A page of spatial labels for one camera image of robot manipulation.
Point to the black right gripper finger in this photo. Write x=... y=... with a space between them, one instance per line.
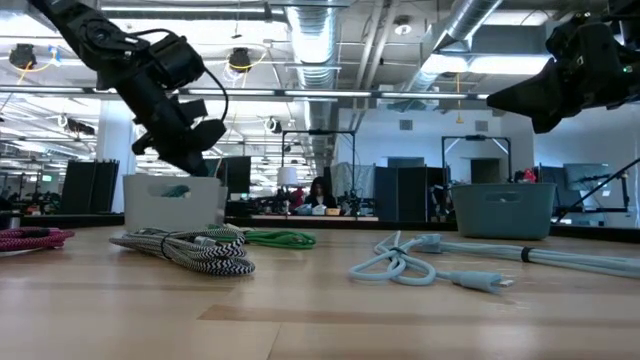
x=545 y=122
x=545 y=90

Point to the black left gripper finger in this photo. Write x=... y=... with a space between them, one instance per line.
x=167 y=156
x=192 y=162

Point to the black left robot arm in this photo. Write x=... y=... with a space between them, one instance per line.
x=100 y=35

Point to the monitor on black arm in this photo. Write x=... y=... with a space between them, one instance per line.
x=585 y=175

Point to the black office monitor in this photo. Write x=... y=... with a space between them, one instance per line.
x=237 y=175

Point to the light grey plastic bin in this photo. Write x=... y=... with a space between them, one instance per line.
x=150 y=210

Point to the black metal gantry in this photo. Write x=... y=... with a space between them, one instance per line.
x=320 y=132
x=475 y=137

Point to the black room partition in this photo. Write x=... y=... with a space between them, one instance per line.
x=90 y=187

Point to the white lampshade lamp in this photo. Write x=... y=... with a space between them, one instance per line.
x=287 y=176

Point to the teal plastic bin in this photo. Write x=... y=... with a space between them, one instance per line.
x=500 y=220

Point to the person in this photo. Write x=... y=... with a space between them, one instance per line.
x=320 y=192

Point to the long ceiling light strip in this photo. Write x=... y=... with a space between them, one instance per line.
x=325 y=93

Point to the dark grey room partition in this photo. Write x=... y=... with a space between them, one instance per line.
x=400 y=195

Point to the silver smooth ventilation duct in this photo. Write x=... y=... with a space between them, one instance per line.
x=465 y=20

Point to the black aluminium table frame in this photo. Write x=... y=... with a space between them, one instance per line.
x=300 y=222

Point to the silver ribbed ventilation duct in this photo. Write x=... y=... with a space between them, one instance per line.
x=312 y=50

